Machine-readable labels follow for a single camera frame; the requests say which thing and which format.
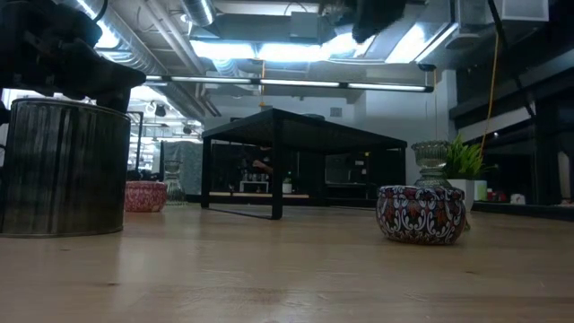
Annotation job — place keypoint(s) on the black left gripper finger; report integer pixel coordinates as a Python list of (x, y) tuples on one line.
[(103, 76)]

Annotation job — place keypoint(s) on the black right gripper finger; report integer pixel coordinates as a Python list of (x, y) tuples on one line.
[(365, 32)]

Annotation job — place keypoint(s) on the silver candle can orange tag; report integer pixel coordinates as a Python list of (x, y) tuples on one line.
[(63, 170)]

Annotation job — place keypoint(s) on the pink patterned candle tin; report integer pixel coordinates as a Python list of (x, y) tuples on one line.
[(145, 197)]

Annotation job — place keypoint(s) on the ribbed glass candlestick holder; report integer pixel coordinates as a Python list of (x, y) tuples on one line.
[(430, 157), (175, 188)]

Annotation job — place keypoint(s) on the dark floral patterned candle tin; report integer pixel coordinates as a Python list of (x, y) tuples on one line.
[(421, 215)]

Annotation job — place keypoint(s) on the ceiling light strip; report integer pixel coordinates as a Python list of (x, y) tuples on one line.
[(296, 83)]

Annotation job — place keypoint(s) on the grey partition panel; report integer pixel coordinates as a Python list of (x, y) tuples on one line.
[(195, 166)]

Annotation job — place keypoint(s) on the black perforated metal shelf riser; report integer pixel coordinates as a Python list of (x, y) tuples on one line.
[(278, 134)]

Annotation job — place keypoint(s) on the person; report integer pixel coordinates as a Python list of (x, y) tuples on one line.
[(262, 167)]

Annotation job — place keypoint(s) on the green plant in white pot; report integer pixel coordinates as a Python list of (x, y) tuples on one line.
[(462, 193)]

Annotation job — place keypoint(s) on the silver ceiling air duct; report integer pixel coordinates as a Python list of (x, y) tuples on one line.
[(134, 49)]

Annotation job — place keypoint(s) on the black aluminium table frame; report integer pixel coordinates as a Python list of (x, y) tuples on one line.
[(515, 211)]

